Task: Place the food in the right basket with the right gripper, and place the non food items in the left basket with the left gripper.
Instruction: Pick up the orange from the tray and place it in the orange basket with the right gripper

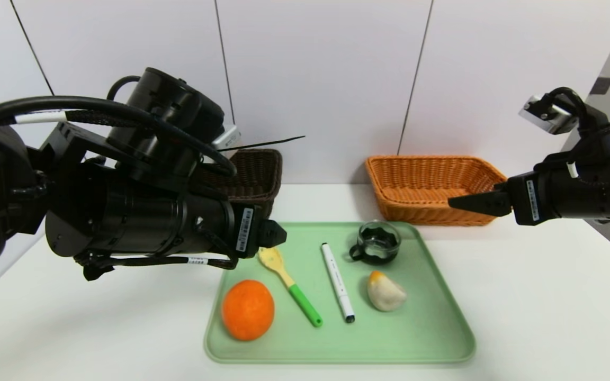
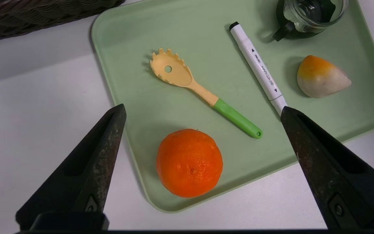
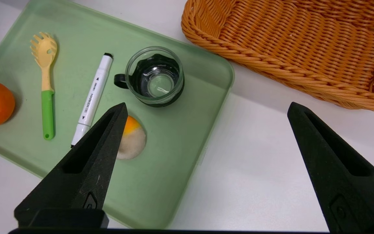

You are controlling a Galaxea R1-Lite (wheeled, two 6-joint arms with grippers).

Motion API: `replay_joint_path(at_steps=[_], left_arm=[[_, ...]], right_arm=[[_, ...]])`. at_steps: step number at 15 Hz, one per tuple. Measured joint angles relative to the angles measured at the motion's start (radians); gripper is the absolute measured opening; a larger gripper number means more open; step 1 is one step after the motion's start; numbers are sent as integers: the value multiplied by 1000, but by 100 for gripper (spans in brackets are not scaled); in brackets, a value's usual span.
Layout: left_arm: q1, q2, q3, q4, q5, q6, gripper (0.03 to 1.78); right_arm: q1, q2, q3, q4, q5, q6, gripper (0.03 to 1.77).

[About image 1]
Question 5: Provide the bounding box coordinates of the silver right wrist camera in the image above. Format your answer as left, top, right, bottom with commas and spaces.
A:
518, 94, 581, 135

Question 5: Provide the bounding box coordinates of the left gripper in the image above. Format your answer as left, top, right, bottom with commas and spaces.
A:
188, 192, 288, 259

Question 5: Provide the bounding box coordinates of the yellow spork green handle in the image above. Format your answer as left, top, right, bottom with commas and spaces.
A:
258, 247, 323, 328

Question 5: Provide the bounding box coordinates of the glass cup black holder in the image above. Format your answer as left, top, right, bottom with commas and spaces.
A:
348, 220, 401, 266

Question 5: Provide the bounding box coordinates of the dark brown wicker basket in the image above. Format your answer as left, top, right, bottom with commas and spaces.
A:
199, 149, 283, 220

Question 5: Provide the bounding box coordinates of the thin labelled left gripper cable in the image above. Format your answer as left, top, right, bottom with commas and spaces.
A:
75, 253, 239, 281

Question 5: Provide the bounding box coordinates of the green plastic tray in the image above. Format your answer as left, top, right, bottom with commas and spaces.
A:
204, 221, 476, 364

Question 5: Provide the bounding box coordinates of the white marker pen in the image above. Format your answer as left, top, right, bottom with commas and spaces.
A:
320, 242, 356, 323

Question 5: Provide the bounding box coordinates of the white orange peach bun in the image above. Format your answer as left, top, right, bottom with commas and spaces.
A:
366, 270, 407, 312

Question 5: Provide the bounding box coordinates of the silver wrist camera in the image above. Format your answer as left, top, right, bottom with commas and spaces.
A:
212, 125, 242, 151
518, 94, 581, 135

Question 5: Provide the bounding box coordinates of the black zip tie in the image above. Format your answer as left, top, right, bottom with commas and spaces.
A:
218, 136, 306, 152

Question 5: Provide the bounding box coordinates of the orange wicker basket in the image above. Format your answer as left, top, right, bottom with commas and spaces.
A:
365, 155, 509, 227

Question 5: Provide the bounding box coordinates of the orange fruit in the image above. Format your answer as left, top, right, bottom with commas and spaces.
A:
222, 279, 275, 341

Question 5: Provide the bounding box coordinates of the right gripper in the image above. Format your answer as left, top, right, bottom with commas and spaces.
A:
447, 151, 610, 226

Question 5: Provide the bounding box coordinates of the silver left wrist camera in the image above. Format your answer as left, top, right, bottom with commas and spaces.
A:
212, 125, 242, 151

